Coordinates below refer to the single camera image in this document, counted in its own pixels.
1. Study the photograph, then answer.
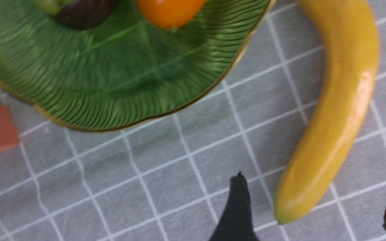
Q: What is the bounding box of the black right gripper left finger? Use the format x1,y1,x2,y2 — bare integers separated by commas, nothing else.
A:
210,171,259,241

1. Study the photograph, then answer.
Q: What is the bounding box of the yellow banana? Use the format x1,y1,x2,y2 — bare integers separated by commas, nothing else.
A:
274,0,380,225

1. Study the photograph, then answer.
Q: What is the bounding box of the orange yellow mango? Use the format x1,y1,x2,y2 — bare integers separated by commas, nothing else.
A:
135,0,206,29

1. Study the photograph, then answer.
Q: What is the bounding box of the dark purple mangosteen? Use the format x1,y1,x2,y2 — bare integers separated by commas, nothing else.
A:
32,0,118,30

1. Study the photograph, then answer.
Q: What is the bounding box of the grey checked tablecloth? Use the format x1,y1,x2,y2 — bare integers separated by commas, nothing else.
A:
0,0,386,241

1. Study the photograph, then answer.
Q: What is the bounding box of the green glass leaf plate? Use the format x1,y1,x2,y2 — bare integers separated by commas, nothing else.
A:
0,0,274,132

